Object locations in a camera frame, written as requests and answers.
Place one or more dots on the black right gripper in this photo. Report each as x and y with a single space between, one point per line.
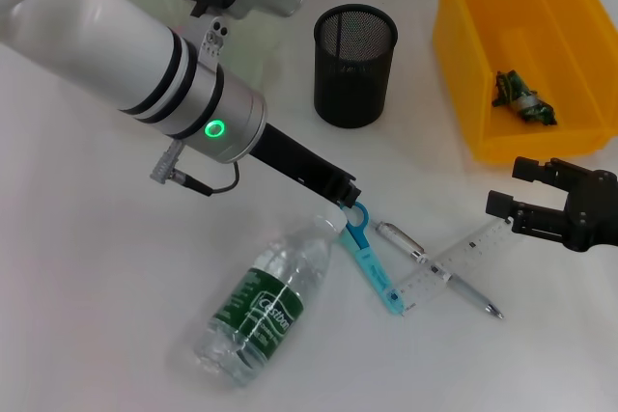
596 214

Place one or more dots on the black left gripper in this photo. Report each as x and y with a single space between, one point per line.
299 156

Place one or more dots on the green plastic wrapper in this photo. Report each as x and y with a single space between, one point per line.
524 103

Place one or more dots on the clear green-label water bottle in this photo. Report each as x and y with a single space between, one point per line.
261 315

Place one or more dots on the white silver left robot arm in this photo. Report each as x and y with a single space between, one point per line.
120 55

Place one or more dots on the clear silver pen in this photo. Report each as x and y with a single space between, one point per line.
401 243

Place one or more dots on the teal blue scissors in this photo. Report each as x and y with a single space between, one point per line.
372 267

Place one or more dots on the transparent plastic ruler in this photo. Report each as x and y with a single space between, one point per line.
463 257

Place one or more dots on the black mesh pen holder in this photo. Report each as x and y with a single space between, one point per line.
352 79

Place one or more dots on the pale green fruit plate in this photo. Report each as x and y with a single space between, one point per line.
251 45

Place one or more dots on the yellow plastic bin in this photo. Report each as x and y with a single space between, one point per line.
531 21

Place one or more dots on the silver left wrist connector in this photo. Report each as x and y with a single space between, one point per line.
166 163

